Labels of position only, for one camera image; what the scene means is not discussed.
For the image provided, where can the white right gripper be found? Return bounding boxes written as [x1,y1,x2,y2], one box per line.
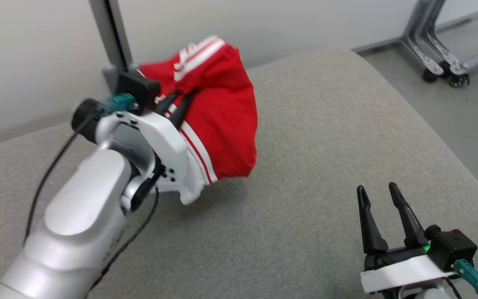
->
[356,182,458,296]

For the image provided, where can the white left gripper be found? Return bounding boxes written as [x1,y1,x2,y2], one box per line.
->
[71,88,205,206]

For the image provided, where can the red jersey with white trim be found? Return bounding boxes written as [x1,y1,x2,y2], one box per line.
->
[139,35,259,185]

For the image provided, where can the teal left camera connector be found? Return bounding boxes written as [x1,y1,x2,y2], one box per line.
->
[98,93,137,115]

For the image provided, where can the teal camera connector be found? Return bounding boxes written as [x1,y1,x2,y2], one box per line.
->
[451,260,478,299]
[98,93,137,115]

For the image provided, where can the grey metal frame post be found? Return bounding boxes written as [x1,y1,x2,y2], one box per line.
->
[89,0,140,94]

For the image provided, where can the teal right camera connector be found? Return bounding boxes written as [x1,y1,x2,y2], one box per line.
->
[451,260,478,299]

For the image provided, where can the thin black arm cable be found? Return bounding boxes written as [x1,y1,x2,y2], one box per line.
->
[88,187,160,291]

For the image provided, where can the thin black camera cable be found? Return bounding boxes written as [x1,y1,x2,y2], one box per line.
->
[22,109,98,246]

